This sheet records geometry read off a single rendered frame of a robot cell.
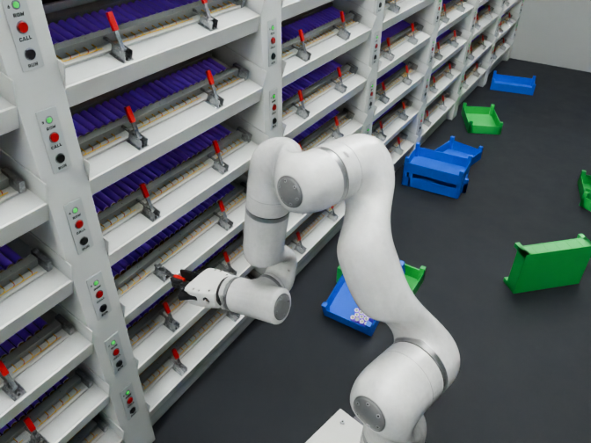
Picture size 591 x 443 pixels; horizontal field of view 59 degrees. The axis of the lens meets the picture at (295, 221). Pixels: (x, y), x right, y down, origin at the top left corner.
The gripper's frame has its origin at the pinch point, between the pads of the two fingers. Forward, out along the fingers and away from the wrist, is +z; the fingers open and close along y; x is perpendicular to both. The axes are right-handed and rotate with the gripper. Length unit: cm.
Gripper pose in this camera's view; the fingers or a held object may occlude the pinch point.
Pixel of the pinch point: (182, 279)
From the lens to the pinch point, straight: 138.6
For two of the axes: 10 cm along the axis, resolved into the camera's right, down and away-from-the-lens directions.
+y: 5.4, -4.9, 6.9
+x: -1.7, -8.6, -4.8
